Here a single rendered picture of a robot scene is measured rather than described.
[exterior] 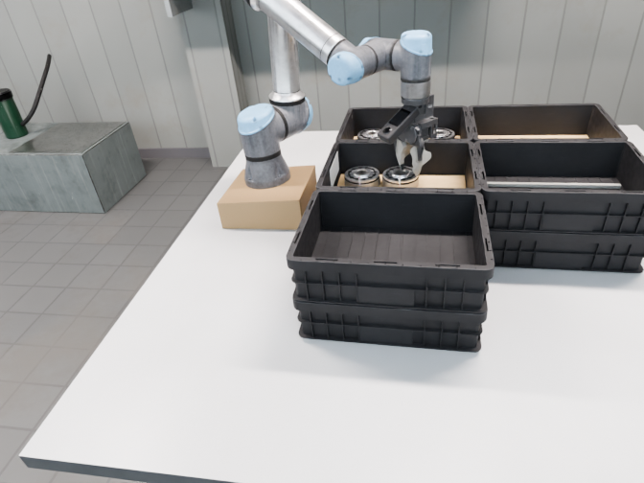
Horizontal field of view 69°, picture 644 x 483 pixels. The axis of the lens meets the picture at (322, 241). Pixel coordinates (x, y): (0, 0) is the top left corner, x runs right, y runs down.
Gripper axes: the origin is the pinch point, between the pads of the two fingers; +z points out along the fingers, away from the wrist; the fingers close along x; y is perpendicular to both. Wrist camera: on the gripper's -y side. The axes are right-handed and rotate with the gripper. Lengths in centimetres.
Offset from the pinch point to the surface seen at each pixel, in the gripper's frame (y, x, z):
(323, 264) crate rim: -46, -25, -4
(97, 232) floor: -70, 201, 89
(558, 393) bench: -19, -62, 19
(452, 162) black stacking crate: 14.8, -3.2, 1.6
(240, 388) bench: -67, -23, 19
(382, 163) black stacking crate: 0.7, 11.3, 2.1
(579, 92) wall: 222, 74, 46
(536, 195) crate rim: 6.3, -35.3, -3.7
